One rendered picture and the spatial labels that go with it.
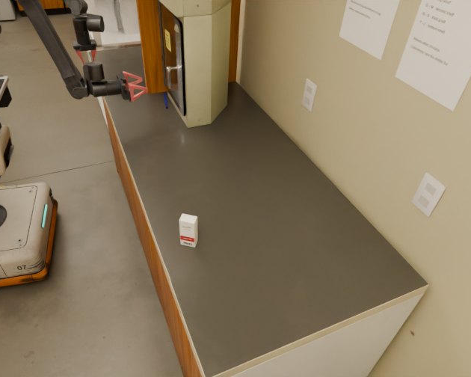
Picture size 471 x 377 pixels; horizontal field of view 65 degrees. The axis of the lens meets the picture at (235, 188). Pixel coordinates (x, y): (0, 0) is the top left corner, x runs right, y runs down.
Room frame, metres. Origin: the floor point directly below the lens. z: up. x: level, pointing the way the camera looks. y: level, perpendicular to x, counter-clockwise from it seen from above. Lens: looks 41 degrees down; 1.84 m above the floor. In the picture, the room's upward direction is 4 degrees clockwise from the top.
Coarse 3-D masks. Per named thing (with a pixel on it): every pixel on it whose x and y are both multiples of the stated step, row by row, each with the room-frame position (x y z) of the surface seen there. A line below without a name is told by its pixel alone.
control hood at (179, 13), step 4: (160, 0) 1.38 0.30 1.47; (164, 0) 1.38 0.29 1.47; (168, 0) 1.39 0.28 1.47; (172, 0) 1.40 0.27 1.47; (176, 0) 1.40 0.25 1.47; (180, 0) 1.41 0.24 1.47; (164, 4) 1.39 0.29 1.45; (168, 4) 1.39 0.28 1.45; (172, 4) 1.40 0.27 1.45; (176, 4) 1.40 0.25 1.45; (180, 4) 1.41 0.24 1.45; (168, 8) 1.39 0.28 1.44; (172, 8) 1.39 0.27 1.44; (176, 8) 1.40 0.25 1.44; (180, 8) 1.41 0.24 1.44; (172, 12) 1.40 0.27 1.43; (176, 12) 1.40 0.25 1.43; (180, 12) 1.41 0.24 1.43; (180, 16) 1.41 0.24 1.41
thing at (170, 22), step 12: (168, 12) 1.55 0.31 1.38; (168, 24) 1.56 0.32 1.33; (180, 24) 1.42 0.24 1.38; (180, 36) 1.41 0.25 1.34; (180, 48) 1.42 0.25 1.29; (168, 60) 1.60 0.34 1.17; (180, 60) 1.43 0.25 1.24; (180, 72) 1.43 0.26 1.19; (180, 84) 1.44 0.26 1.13; (180, 96) 1.45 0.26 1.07; (180, 108) 1.46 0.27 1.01
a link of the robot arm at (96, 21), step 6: (72, 6) 1.66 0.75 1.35; (78, 6) 1.67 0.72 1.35; (72, 12) 1.66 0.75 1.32; (78, 12) 1.66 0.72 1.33; (90, 18) 1.67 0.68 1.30; (96, 18) 1.67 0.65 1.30; (102, 18) 1.70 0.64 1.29; (90, 24) 1.65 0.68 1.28; (96, 24) 1.66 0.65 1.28; (102, 24) 1.69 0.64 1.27; (90, 30) 1.66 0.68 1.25; (96, 30) 1.66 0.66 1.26; (102, 30) 1.68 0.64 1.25
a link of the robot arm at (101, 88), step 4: (88, 80) 1.31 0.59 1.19; (100, 80) 1.32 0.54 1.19; (92, 84) 1.30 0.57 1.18; (96, 84) 1.31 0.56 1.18; (100, 84) 1.31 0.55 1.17; (104, 84) 1.32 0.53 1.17; (92, 88) 1.29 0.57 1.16; (96, 88) 1.29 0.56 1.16; (100, 88) 1.30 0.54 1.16; (104, 88) 1.30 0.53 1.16; (92, 92) 1.30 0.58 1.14; (96, 92) 1.29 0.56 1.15; (100, 92) 1.30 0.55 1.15; (104, 92) 1.30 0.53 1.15; (96, 96) 1.30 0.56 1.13
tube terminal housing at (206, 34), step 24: (192, 0) 1.43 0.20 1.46; (216, 0) 1.50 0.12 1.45; (192, 24) 1.43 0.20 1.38; (216, 24) 1.50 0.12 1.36; (192, 48) 1.43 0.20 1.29; (216, 48) 1.51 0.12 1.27; (192, 72) 1.43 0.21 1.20; (216, 72) 1.51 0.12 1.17; (192, 96) 1.42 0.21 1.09; (216, 96) 1.52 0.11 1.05; (192, 120) 1.42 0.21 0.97
